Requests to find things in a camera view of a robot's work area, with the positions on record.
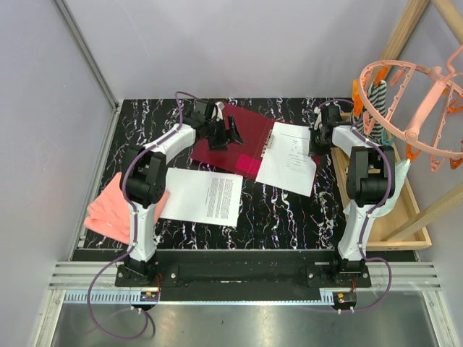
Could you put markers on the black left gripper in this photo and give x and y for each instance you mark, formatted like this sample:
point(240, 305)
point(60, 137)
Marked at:
point(221, 143)

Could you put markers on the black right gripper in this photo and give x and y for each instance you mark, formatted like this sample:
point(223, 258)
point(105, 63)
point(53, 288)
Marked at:
point(314, 150)

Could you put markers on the red plastic folder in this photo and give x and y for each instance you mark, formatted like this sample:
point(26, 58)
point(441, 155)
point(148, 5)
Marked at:
point(243, 159)

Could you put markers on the white printed top paper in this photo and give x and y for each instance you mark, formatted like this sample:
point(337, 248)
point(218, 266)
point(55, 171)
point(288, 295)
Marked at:
point(286, 163)

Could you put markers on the white paper sheet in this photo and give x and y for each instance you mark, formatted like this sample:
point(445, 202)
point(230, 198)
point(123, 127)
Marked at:
point(203, 197)

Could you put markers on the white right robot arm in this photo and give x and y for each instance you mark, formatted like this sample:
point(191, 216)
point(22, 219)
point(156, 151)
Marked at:
point(370, 182)

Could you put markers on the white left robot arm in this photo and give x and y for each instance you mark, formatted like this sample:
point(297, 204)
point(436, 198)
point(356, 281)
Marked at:
point(144, 170)

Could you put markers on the striped sock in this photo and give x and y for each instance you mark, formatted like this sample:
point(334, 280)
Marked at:
point(377, 97)

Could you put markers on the light teal cloth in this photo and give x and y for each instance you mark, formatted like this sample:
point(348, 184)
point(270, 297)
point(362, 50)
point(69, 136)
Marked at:
point(401, 170)

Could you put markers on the pink round clip hanger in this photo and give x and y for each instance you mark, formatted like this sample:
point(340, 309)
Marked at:
point(443, 88)

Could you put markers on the pink folded cloth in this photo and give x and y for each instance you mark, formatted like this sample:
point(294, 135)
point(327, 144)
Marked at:
point(108, 214)

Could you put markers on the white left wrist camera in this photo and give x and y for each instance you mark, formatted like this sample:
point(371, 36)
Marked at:
point(218, 110)

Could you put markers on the wooden rack frame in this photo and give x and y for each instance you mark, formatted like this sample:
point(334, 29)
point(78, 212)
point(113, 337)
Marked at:
point(413, 95)

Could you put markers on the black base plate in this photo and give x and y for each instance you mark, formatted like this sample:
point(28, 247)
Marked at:
point(243, 275)

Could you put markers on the aluminium frame rail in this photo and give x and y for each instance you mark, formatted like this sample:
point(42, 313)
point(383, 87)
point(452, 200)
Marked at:
point(52, 305)

